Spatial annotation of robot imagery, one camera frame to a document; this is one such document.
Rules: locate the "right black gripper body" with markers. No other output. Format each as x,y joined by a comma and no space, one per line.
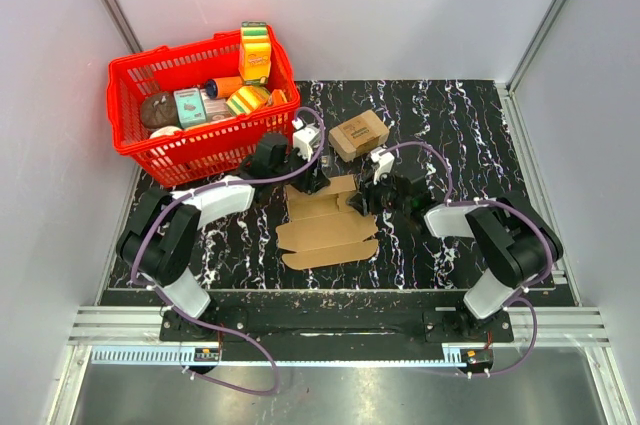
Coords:
382,196

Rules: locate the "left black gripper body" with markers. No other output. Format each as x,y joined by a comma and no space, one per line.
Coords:
306,182

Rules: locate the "brown cardboard box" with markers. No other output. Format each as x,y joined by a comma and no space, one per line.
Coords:
323,230

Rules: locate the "kitchen scouring pads pack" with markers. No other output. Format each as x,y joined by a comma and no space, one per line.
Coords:
358,135

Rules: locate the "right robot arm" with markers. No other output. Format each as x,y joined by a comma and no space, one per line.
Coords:
518,246

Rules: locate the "teal small box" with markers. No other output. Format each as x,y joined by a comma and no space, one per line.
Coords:
190,107

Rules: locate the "orange snack packet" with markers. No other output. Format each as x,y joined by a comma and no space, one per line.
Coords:
276,98

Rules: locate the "yellow green striped sponge pack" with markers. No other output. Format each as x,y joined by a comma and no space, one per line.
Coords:
247,99

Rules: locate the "pink packaged item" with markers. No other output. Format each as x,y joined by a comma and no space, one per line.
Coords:
216,110

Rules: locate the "red plastic shopping basket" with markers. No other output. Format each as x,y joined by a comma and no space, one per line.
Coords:
205,150

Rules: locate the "orange cylindrical can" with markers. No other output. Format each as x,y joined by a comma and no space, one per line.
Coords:
223,87

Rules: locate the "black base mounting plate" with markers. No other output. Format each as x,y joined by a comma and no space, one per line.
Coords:
434,316

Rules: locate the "orange yellow juice carton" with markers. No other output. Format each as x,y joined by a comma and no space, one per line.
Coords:
255,53

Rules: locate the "white round item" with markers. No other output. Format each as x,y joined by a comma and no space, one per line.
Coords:
165,131

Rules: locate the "brown round bread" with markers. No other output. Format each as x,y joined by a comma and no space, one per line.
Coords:
158,111

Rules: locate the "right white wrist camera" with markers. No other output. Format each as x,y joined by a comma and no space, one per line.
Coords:
382,161

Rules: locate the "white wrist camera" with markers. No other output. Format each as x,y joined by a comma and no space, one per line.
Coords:
382,161
305,138

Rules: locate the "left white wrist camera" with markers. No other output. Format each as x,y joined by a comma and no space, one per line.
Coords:
305,138

